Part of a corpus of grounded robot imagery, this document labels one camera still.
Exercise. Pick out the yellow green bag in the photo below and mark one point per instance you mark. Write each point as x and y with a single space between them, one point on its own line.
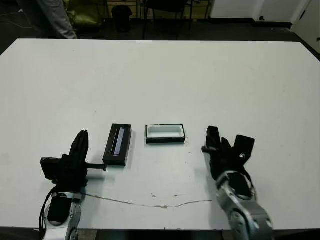
86 15

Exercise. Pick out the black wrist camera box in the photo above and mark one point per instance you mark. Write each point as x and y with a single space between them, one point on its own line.
51 168
245 147

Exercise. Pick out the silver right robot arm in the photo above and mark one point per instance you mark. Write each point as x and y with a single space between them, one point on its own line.
250 215

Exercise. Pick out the black box lid with strip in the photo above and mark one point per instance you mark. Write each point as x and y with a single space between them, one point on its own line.
123 140

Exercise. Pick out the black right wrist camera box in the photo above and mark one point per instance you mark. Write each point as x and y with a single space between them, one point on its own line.
245 147

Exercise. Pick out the black metal chair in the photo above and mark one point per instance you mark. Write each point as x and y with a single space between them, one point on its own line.
170 6

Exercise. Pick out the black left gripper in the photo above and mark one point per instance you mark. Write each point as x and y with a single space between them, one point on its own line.
72 175

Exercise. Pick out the small black wall fixture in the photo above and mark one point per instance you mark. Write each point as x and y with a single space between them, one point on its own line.
261 18

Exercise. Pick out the black waste bin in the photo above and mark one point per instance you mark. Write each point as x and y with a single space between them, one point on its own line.
122 18

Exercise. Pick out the black box base white liner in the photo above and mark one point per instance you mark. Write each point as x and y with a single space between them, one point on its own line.
165 140

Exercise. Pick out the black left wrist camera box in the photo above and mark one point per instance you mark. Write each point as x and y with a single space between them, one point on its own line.
51 168

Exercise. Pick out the person in grey trousers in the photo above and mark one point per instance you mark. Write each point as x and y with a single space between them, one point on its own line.
55 20

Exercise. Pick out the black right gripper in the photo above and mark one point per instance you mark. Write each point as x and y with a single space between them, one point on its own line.
225 162

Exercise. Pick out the white cabinet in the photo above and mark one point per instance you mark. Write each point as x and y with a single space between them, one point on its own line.
307 27

